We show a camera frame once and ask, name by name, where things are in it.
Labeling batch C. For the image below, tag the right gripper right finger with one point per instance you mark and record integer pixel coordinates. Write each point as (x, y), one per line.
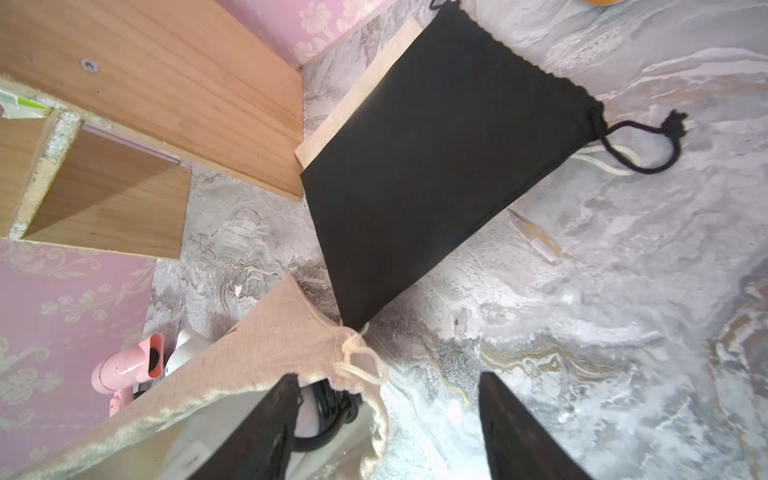
(517, 445)

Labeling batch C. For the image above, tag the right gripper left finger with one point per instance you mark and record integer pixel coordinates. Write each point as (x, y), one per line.
(261, 446)

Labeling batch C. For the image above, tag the beige linen drawstring bag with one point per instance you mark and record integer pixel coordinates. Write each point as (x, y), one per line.
(179, 422)

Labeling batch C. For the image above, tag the black drawstring pouch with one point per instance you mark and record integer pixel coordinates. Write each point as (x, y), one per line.
(457, 130)

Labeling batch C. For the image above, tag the pink hair dryer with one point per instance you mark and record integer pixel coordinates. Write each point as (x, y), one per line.
(118, 374)

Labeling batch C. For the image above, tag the wooden two-tier shelf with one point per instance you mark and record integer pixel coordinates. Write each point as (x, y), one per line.
(139, 91)

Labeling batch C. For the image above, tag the white green small box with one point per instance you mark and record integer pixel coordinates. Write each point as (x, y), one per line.
(15, 107)

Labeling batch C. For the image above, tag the beige pouch under black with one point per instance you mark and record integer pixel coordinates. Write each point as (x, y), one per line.
(311, 147)

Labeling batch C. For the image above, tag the orange drink can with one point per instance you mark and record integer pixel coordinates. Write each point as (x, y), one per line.
(602, 3)

